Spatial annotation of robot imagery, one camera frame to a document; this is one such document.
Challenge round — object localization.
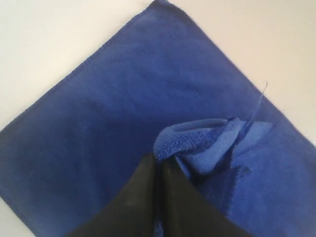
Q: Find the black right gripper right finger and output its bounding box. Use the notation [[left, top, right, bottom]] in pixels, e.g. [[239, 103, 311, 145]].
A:
[[162, 158, 244, 237]]

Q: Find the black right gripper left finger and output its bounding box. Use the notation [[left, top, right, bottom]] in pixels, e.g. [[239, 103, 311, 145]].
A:
[[67, 154, 156, 237]]

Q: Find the blue towel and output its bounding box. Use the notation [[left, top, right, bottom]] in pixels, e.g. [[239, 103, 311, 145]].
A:
[[0, 0, 316, 237]]

